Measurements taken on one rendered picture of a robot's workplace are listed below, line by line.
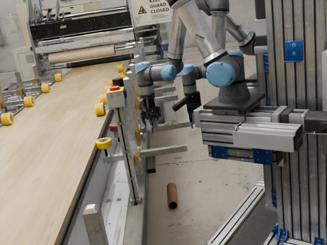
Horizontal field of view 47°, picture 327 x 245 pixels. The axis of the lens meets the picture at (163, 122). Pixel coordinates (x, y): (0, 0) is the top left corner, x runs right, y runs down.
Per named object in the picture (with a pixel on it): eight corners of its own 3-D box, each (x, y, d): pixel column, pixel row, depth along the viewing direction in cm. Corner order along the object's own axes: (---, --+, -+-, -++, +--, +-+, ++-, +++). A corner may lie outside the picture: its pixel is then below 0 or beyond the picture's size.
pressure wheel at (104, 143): (108, 155, 200) (103, 135, 197) (118, 158, 195) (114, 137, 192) (96, 161, 195) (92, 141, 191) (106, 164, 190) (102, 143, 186)
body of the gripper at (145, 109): (147, 121, 182) (143, 97, 178) (141, 117, 189) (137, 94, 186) (161, 117, 184) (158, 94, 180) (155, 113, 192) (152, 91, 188)
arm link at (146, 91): (136, 85, 185) (151, 82, 187) (137, 95, 186) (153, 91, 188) (140, 88, 178) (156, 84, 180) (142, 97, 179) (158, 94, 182)
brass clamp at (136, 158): (142, 154, 200) (141, 146, 198) (141, 165, 187) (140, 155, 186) (131, 156, 200) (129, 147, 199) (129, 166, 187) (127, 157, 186)
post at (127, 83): (143, 156, 220) (129, 76, 205) (143, 159, 216) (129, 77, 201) (137, 157, 220) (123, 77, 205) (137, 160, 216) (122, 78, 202)
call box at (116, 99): (127, 104, 159) (124, 86, 156) (126, 108, 152) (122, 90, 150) (111, 106, 159) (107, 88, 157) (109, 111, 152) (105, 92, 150)
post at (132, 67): (145, 130, 267) (134, 62, 253) (145, 131, 264) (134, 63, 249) (140, 130, 267) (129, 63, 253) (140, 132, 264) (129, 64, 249)
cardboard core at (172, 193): (175, 182, 316) (177, 200, 288) (176, 190, 319) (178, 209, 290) (166, 183, 317) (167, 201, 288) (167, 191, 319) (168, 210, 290)
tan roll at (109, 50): (158, 47, 462) (156, 37, 458) (158, 48, 450) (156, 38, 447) (43, 64, 466) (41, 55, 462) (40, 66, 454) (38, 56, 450)
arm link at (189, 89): (183, 87, 206) (182, 83, 214) (184, 95, 207) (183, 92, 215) (196, 85, 206) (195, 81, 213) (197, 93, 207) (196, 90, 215)
